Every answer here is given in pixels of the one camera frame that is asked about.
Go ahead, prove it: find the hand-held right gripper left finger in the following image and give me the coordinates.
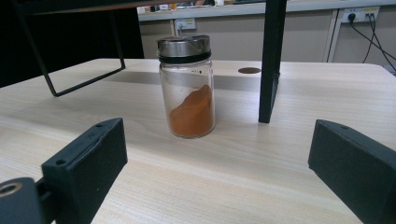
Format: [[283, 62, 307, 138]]
[[41, 117, 129, 224]]

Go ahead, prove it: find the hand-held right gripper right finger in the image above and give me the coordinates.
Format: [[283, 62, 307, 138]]
[[307, 119, 396, 224]]

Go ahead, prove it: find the glass jar with orange powder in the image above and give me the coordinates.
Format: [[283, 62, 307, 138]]
[[156, 34, 217, 139]]

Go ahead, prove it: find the black two-tier shelf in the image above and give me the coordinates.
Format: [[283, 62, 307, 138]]
[[10, 0, 288, 124]]

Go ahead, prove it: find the black curtain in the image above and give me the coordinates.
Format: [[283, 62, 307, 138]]
[[0, 0, 146, 89]]

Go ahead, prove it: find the brown round table grommet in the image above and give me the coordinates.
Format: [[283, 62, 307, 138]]
[[237, 66, 262, 75]]

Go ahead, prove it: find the grey ledge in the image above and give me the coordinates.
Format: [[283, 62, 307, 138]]
[[137, 0, 396, 22]]

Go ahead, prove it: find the black wall cable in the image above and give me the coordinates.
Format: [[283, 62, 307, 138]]
[[362, 13, 396, 73], [349, 21, 396, 63]]

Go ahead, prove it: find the white wall socket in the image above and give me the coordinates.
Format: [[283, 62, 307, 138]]
[[341, 6, 381, 23], [174, 18, 197, 31]]

